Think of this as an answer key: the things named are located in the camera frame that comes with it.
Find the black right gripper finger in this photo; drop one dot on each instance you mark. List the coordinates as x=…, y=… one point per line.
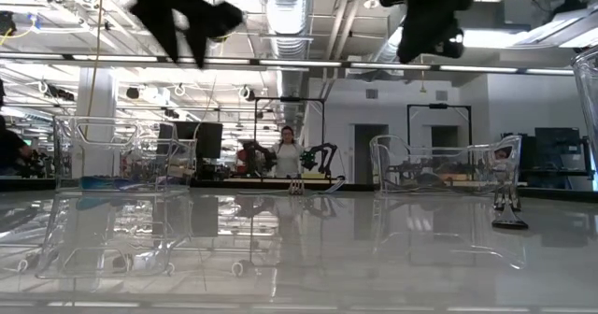
x=418, y=40
x=451, y=38

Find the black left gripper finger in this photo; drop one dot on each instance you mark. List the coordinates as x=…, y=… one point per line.
x=210, y=22
x=163, y=24

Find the black background robot arm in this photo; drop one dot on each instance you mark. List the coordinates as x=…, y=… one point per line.
x=39, y=164
x=254, y=152
x=327, y=152

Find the round ceiling fixture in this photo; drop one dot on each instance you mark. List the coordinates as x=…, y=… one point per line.
x=369, y=4

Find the white building column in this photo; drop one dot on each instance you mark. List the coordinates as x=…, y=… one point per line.
x=105, y=99

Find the long ceiling light strip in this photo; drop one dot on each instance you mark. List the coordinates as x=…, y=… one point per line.
x=299, y=63

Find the grey door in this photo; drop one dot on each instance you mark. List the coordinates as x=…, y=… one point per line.
x=369, y=155
x=444, y=136

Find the black computer monitor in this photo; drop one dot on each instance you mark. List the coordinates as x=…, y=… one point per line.
x=205, y=141

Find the person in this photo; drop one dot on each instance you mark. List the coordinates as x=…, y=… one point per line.
x=9, y=150
x=288, y=157
x=503, y=153

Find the red background object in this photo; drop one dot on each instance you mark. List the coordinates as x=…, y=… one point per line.
x=241, y=157

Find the black equipment rack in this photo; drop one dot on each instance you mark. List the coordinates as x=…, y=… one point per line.
x=556, y=141

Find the black ceiling box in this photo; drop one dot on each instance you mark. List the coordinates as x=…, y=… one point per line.
x=7, y=23

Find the wooden background workstation table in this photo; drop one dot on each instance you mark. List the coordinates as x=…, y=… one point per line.
x=261, y=181

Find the green exit sign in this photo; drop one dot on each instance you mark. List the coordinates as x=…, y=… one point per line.
x=27, y=142

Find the round silver ventilation duct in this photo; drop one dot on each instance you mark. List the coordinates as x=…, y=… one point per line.
x=287, y=15
x=388, y=47

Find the square wall vent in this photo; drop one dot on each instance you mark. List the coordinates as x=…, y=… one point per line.
x=441, y=95
x=372, y=94

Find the black background rig frame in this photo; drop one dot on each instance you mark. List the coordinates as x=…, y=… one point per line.
x=289, y=99
x=439, y=105

